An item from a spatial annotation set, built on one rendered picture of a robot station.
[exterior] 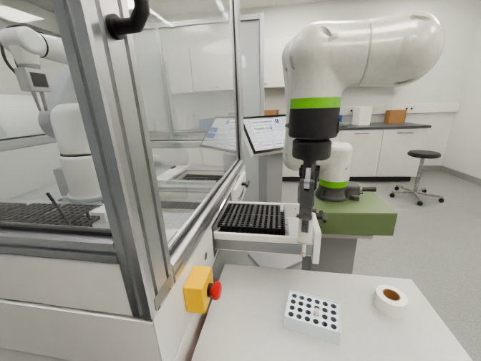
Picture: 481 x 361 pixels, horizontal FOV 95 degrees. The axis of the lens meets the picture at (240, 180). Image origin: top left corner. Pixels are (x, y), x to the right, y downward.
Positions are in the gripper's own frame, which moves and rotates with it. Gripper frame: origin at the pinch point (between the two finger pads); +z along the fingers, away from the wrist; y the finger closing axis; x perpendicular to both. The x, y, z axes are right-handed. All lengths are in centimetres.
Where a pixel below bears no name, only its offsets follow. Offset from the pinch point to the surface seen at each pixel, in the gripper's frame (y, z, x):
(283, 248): 11.2, 14.7, 6.8
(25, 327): -32, 13, 49
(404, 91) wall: 432, -46, -119
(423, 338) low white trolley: 1.5, 24.1, -27.1
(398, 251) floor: 158, 98, -71
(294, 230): 26.1, 16.5, 5.4
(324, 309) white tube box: -0.7, 21.4, -5.9
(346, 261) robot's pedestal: 50, 42, -16
